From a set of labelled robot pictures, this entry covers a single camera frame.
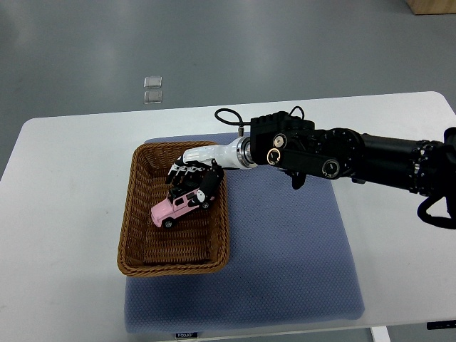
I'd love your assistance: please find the wooden box corner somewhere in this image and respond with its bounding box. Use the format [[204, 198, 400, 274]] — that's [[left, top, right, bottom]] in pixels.
[[406, 0, 456, 15]]

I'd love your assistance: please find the blue grey fabric mat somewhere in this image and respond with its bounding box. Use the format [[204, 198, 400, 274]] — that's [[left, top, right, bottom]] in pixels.
[[124, 133, 364, 333]]

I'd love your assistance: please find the black object at table edge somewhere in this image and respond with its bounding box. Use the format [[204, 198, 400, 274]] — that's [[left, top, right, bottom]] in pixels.
[[426, 320, 456, 330]]

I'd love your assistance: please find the pink toy car black roof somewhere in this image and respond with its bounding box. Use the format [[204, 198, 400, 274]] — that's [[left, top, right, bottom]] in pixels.
[[150, 187, 215, 229]]

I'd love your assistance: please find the black cable loop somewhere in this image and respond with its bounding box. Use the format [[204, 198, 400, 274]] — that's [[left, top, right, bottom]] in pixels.
[[416, 194, 456, 229]]

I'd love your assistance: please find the white table leg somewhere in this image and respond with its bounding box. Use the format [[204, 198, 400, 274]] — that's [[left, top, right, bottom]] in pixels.
[[370, 326, 391, 342]]

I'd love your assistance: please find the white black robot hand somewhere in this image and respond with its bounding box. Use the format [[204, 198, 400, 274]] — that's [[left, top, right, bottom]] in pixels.
[[165, 141, 246, 201]]

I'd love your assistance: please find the metal floor plate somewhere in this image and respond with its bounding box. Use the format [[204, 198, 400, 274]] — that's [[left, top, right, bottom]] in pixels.
[[143, 76, 162, 89], [143, 90, 163, 104]]

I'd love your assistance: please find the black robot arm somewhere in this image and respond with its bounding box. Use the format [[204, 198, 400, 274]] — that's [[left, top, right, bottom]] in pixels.
[[166, 111, 455, 209]]

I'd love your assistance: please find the brown wicker basket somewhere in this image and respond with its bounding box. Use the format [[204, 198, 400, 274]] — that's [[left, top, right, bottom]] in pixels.
[[117, 141, 229, 277]]

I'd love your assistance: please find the lower metal floor plate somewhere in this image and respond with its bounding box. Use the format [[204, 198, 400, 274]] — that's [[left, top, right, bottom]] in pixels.
[[143, 90, 163, 104]]

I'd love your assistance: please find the upper metal floor plate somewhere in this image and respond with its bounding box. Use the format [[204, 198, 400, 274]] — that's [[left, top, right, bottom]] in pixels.
[[143, 76, 162, 89]]

